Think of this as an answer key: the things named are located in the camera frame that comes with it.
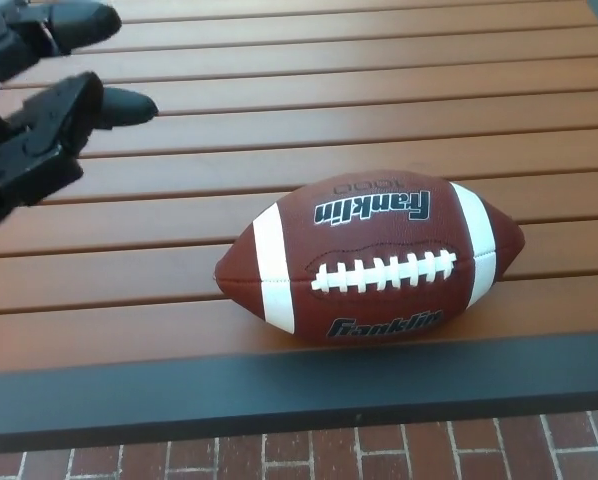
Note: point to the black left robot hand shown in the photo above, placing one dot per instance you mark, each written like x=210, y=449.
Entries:
x=34, y=145

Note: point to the brown Franklin football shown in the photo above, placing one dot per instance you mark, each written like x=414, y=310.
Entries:
x=369, y=250

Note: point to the rectangular wood slat table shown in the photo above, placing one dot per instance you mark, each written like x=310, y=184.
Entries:
x=329, y=100

